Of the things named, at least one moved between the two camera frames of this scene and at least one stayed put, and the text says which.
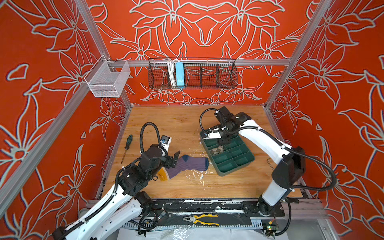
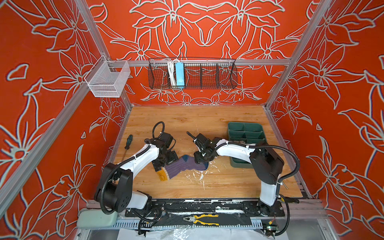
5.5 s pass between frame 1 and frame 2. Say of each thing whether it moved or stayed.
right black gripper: moved
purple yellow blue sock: stayed
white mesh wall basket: stayed
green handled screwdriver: stayed
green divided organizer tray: moved
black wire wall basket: stayed
